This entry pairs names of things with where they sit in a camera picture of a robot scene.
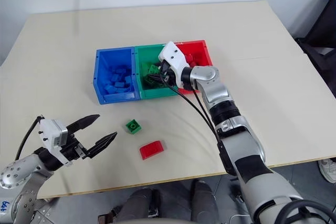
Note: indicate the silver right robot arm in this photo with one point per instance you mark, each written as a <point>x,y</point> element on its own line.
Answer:
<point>249,145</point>

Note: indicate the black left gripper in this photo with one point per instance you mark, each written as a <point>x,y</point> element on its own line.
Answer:
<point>74,150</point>

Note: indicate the dark grey rounded shape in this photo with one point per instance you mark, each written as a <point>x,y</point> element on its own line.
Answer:
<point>203,200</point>
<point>139,203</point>

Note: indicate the red curved toy block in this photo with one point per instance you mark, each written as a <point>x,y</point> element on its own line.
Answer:
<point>151,150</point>

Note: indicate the grey perforated metal plate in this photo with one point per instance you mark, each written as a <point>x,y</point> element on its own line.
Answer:
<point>43,214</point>

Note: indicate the red plastic bin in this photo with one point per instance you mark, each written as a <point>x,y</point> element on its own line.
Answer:
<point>197,47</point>

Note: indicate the white robot body with writing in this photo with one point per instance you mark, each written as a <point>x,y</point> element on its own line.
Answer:
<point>5,208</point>

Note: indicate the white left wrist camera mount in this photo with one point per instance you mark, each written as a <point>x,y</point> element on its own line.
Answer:
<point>48,130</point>

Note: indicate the white sneaker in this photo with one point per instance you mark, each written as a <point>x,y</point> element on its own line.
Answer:
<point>328,170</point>

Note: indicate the blue plastic bin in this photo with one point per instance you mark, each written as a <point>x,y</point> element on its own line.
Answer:
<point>105,58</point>

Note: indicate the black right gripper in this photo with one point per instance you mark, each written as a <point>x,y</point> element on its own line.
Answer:
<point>168,74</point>

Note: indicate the green plastic bin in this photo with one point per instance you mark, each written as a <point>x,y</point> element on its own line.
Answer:
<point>147,53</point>

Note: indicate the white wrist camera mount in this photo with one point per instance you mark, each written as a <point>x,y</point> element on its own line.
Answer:
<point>174,56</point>
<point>48,130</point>

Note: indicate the blue toy block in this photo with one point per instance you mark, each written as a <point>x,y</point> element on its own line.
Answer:
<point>109,89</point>
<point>119,84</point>
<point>116,77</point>
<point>128,80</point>
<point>120,69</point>

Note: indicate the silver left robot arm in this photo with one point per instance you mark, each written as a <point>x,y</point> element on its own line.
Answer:
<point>15,175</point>

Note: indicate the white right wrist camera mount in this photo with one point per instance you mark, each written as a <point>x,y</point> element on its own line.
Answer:
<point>174,56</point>

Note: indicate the black chair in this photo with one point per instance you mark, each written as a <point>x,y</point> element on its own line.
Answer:
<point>323,40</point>

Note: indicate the green square toy block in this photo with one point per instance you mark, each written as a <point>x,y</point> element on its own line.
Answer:
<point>133,127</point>

